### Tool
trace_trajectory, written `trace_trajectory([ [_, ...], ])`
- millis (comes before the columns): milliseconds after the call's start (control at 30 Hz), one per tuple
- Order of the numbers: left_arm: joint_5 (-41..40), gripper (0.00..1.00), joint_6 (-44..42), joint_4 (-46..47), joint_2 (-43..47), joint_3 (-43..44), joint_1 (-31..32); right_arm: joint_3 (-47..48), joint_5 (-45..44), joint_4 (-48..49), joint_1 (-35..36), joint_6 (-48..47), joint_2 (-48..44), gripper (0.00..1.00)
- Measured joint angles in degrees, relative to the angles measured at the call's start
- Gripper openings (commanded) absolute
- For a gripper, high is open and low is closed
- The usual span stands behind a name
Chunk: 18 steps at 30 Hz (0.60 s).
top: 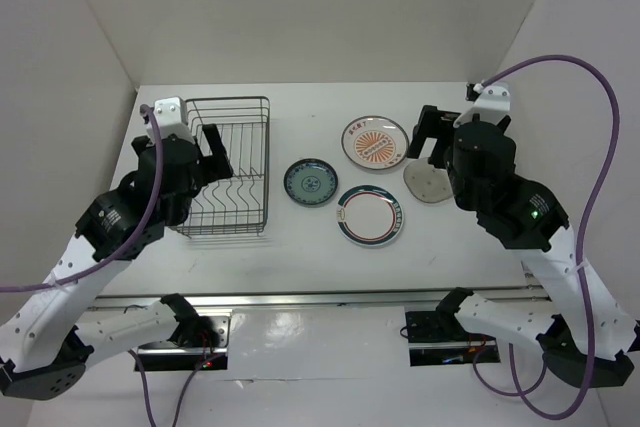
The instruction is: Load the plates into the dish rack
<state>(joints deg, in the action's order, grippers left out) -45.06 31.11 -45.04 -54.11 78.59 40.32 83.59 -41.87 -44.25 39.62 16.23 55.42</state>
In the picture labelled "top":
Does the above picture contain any orange sunburst white plate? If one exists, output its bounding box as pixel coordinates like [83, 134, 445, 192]
[341, 116, 409, 171]

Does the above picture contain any blue floral green plate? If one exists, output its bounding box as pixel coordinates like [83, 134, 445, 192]
[283, 158, 339, 207]

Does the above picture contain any white plate green red rim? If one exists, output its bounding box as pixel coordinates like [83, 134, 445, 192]
[336, 185, 404, 248]

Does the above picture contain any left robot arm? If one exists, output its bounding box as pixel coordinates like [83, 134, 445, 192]
[1, 124, 233, 401]

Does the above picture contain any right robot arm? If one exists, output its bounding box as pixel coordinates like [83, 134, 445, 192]
[408, 105, 639, 388]

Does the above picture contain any grey wire dish rack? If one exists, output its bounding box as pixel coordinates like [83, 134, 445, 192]
[174, 95, 271, 239]

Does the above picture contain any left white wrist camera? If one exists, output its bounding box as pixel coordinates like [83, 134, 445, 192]
[146, 97, 195, 144]

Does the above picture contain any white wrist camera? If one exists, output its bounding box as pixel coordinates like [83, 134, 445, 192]
[146, 97, 195, 144]
[454, 81, 511, 128]

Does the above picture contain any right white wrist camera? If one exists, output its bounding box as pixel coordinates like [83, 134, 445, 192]
[454, 81, 511, 128]

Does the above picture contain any aluminium rail front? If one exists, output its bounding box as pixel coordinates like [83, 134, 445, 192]
[87, 284, 551, 312]

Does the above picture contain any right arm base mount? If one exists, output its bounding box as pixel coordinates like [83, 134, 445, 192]
[399, 311, 500, 367]

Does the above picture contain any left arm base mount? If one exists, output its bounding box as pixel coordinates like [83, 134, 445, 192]
[136, 312, 231, 372]

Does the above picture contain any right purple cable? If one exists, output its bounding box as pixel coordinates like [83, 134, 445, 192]
[472, 54, 621, 421]

